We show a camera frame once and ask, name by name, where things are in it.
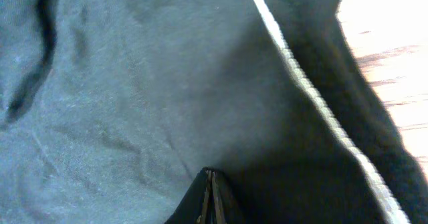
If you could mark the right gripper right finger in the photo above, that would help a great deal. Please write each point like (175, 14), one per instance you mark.
(226, 208)

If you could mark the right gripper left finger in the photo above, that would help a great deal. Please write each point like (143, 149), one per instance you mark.
(193, 208)

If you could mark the black shorts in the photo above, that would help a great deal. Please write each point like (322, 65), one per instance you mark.
(111, 108)

